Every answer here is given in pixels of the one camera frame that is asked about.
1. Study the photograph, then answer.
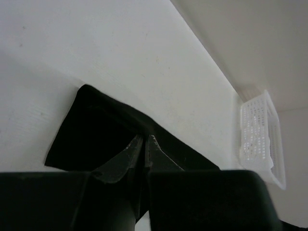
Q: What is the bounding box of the white plastic laundry basket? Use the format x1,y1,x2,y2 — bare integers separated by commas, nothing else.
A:
238,86,286,190

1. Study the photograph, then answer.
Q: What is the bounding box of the black tank top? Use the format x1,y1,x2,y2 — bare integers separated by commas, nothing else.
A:
44,84,308,231

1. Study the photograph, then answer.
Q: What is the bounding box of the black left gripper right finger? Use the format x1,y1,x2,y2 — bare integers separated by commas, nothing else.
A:
145,136,282,231

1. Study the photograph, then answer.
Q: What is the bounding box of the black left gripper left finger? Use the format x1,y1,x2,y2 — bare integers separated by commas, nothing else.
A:
0,135,143,231

